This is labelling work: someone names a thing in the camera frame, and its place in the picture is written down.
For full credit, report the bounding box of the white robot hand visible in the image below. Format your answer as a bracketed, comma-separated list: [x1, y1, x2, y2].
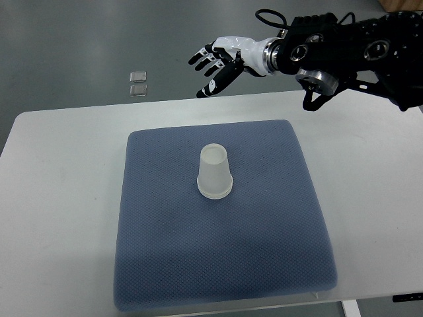
[188, 36, 281, 98]

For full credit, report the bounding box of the white paper cup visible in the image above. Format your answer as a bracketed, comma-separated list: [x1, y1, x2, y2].
[196, 178, 233, 200]
[197, 143, 233, 192]

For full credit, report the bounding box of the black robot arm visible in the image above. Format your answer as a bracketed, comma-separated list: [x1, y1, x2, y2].
[189, 11, 422, 112]

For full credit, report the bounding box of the upper metal floor plate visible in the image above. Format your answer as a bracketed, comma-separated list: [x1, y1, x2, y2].
[129, 71, 147, 83]

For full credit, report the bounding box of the white paper cup on mat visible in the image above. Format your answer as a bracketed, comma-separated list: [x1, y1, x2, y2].
[196, 178, 233, 200]

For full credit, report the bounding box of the wooden furniture corner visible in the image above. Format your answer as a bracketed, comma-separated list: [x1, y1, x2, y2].
[378, 0, 423, 13]

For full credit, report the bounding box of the blue textured cushion mat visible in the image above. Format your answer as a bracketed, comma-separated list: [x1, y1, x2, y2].
[114, 120, 337, 312]

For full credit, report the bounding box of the white table leg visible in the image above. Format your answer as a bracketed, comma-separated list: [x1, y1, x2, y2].
[341, 300, 362, 317]

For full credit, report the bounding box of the black table control panel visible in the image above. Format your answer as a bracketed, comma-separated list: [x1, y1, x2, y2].
[392, 292, 423, 302]

